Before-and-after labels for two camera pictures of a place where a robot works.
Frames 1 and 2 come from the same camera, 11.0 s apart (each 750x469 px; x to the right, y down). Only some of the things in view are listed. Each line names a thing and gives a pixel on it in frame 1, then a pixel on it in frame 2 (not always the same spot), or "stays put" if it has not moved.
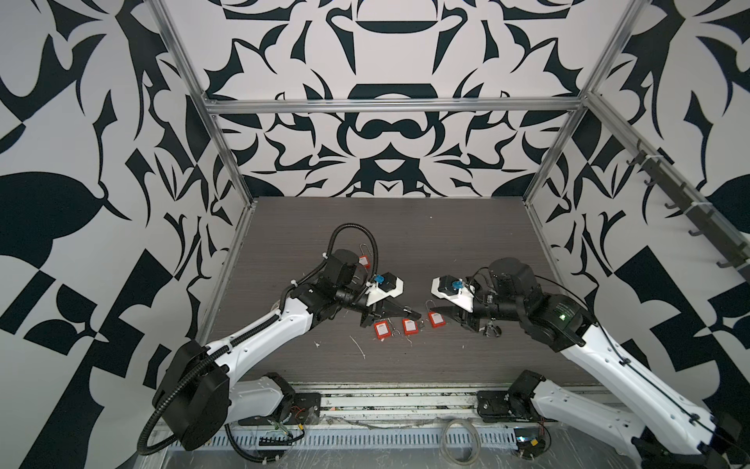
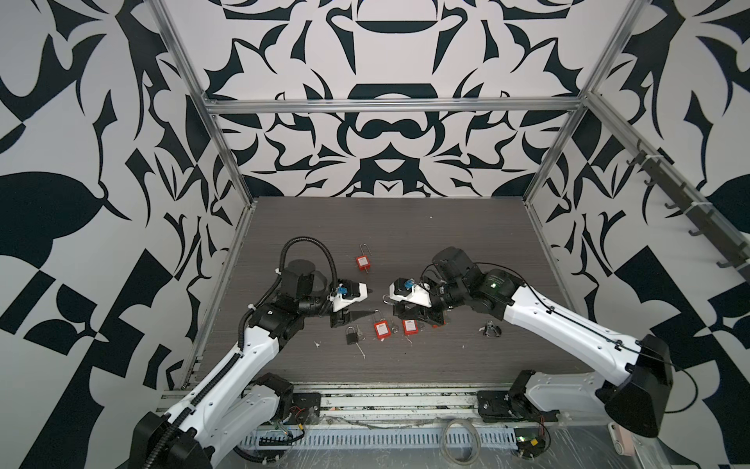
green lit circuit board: [529, 442] stays put
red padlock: [410, 326] stays put
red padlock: [382, 328] stays put
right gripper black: [462, 316] -> [422, 313]
